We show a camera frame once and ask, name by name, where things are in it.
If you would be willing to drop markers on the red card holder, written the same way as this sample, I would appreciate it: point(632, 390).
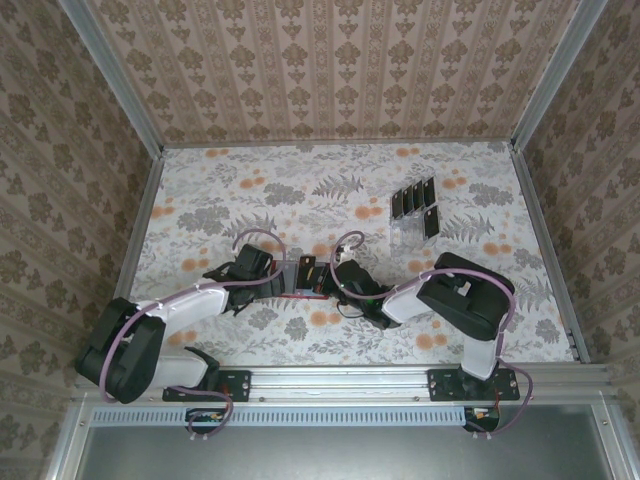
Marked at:
point(291, 279)

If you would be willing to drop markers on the aluminium frame post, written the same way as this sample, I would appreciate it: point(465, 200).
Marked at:
point(556, 75)
point(115, 75)

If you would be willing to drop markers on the aluminium mounting rail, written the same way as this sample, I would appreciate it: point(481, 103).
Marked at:
point(340, 382)

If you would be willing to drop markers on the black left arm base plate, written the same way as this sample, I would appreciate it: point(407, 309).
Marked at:
point(240, 385)

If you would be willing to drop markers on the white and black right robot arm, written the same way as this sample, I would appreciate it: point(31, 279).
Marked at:
point(405, 302)

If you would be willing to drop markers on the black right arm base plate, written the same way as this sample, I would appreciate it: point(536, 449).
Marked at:
point(439, 387)

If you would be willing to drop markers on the grey metal sheet panel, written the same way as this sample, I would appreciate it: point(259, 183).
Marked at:
point(340, 455)

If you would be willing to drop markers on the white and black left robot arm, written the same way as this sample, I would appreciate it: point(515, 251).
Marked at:
point(195, 302)

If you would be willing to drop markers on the aluminium table side rail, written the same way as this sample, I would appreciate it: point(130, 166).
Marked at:
point(536, 215)
point(135, 240)

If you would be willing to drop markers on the clear acrylic card stand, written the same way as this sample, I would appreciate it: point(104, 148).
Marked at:
point(405, 232)

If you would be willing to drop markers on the aluminium frame rail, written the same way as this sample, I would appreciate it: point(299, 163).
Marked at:
point(70, 440)
point(620, 450)

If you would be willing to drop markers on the black credit card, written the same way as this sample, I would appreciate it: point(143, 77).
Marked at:
point(407, 200)
point(432, 222)
point(397, 206)
point(429, 192)
point(305, 280)
point(418, 196)

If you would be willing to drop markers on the floral patterned table cover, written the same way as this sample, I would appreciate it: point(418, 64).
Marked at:
point(300, 175)

